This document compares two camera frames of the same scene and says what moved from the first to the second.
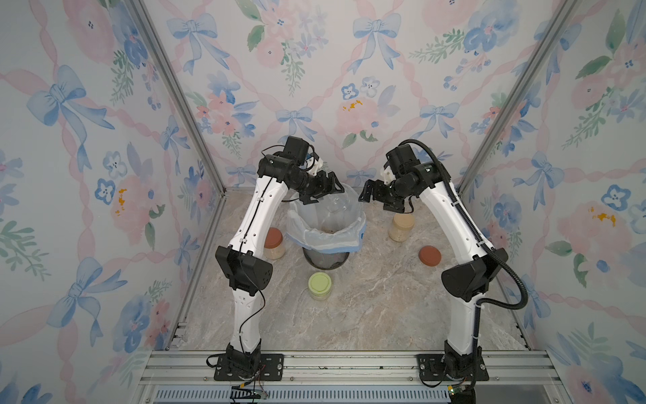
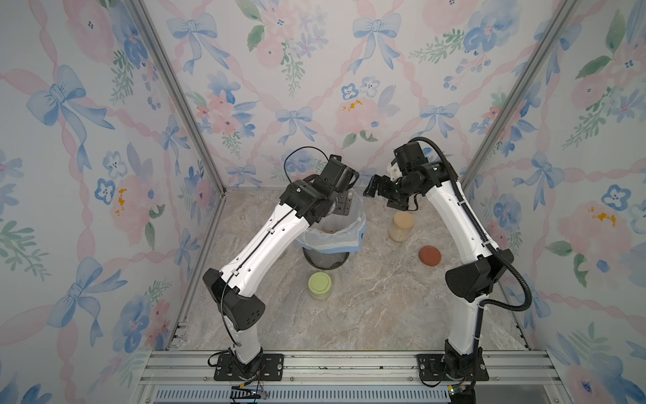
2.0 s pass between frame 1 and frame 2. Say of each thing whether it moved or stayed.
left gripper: moved
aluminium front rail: stayed
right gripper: stayed
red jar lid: stayed
